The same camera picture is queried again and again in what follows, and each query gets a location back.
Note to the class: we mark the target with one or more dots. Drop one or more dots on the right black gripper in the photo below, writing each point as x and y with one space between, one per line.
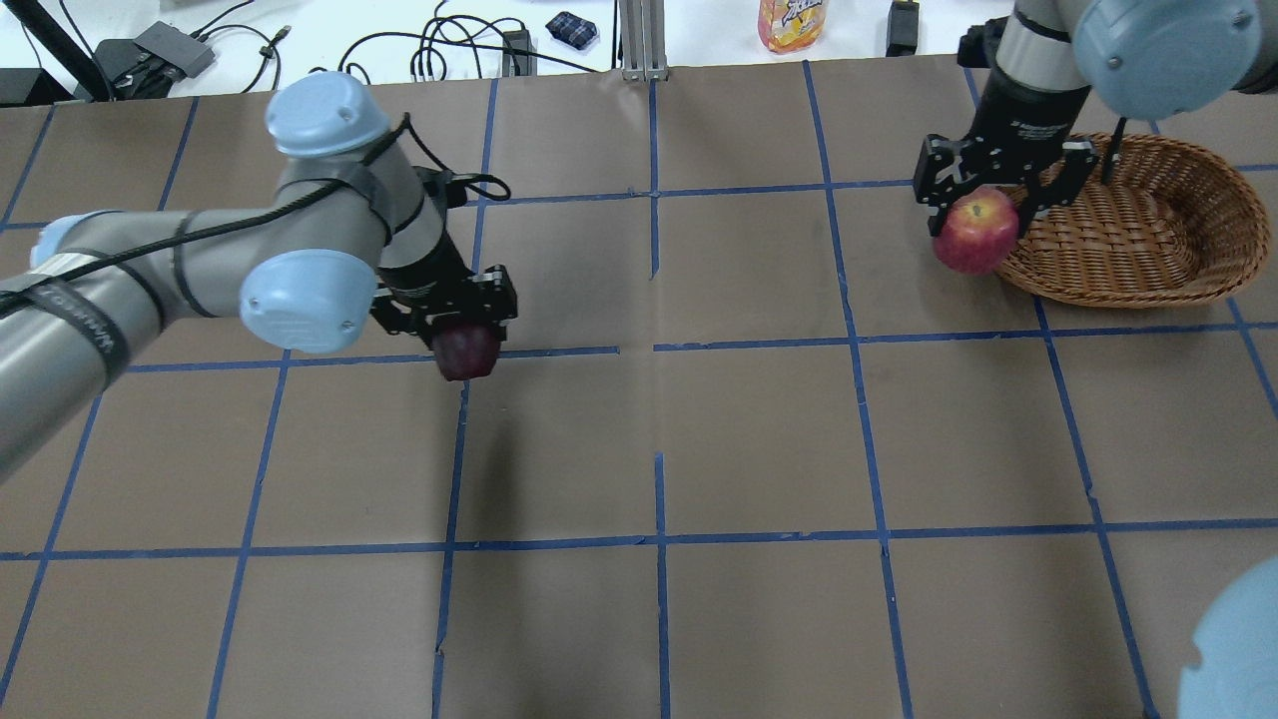
1024 120

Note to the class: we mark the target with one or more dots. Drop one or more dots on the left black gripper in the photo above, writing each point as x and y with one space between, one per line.
431 279

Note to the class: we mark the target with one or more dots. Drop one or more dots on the red yellow apple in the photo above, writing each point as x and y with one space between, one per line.
979 233

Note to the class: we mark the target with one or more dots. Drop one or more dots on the dark red apple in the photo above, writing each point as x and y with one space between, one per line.
465 350

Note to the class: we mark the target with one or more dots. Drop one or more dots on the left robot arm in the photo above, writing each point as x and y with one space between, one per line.
355 232

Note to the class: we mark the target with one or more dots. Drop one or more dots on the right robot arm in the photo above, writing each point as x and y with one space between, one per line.
1146 60

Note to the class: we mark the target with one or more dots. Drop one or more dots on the wicker basket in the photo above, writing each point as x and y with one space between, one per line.
1175 226

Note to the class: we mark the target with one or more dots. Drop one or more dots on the black power adapter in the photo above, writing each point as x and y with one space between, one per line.
903 28

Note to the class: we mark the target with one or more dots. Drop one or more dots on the orange snack bag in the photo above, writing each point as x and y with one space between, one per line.
787 27

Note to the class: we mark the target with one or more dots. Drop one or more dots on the dark blue plaid pouch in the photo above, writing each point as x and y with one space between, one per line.
572 30

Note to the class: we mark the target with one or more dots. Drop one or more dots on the grey usb hub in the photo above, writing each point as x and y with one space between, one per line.
161 50

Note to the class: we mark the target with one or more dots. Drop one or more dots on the black monitor stand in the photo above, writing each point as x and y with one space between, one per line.
66 49

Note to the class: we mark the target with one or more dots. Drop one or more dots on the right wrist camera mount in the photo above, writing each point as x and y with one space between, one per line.
978 45

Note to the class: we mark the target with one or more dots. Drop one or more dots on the aluminium frame post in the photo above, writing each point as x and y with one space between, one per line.
642 41

